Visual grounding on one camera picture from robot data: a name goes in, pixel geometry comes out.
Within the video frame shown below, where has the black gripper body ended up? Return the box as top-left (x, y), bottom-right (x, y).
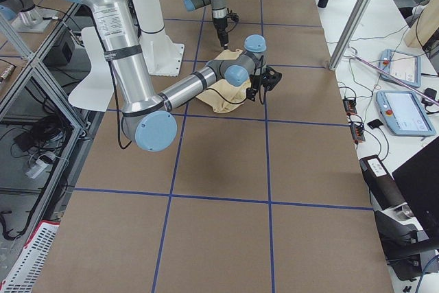
top-left (213, 17), bottom-right (228, 40)
top-left (250, 75), bottom-right (263, 93)

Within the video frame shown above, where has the yellow long-sleeve shirt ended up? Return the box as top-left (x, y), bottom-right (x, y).
top-left (195, 48), bottom-right (253, 114)

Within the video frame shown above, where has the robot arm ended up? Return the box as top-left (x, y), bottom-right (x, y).
top-left (183, 0), bottom-right (229, 49)
top-left (69, 0), bottom-right (266, 152)

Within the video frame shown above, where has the white chair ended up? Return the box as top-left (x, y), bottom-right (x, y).
top-left (68, 27), bottom-right (114, 112)

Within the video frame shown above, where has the near blue teach pendant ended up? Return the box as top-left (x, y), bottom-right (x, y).
top-left (375, 91), bottom-right (436, 137)

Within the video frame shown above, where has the blue teach pendant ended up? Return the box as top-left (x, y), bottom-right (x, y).
top-left (378, 49), bottom-right (421, 88)
top-left (375, 91), bottom-right (436, 137)

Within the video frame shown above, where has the far blue teach pendant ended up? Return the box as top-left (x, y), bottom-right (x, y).
top-left (378, 49), bottom-right (421, 88)

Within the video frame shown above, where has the white reacher grabber stick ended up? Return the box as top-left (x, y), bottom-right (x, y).
top-left (353, 56), bottom-right (439, 106)

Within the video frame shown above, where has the black monitor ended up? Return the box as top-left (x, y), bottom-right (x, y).
top-left (392, 139), bottom-right (438, 249)

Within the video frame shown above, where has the white perforated basket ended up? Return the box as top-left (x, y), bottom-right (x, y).
top-left (1, 220), bottom-right (60, 292)

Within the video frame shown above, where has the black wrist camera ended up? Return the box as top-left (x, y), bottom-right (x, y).
top-left (261, 66), bottom-right (283, 91)
top-left (227, 12), bottom-right (239, 23)

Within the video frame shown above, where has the aluminium frame post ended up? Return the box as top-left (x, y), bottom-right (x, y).
top-left (328, 0), bottom-right (370, 71)

